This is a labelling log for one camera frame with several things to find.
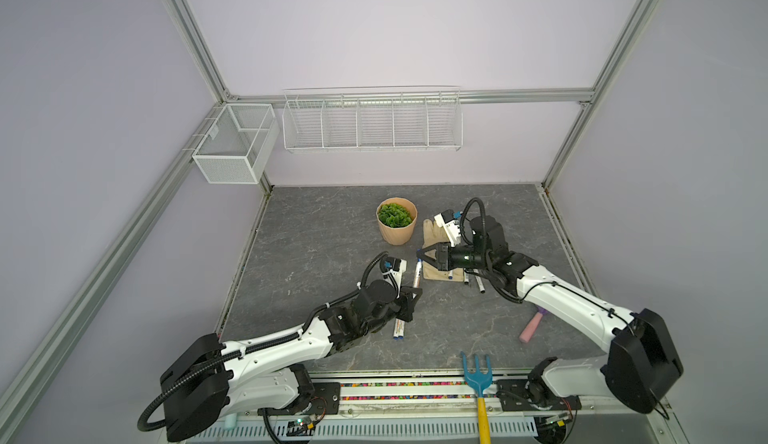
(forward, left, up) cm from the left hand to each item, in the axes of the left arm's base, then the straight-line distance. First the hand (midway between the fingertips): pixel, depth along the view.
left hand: (420, 295), depth 76 cm
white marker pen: (+12, -12, -13) cm, 21 cm away
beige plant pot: (+25, +4, -12) cm, 28 cm away
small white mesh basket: (+56, +58, +8) cm, 81 cm away
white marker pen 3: (-4, +6, -14) cm, 16 cm away
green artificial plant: (+28, +4, -3) cm, 29 cm away
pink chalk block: (-6, -31, -13) cm, 34 cm away
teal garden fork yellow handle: (-19, -14, -14) cm, 27 cm away
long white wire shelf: (+57, +10, +15) cm, 59 cm away
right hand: (+8, 0, +5) cm, 10 cm away
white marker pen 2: (+10, -17, -14) cm, 24 cm away
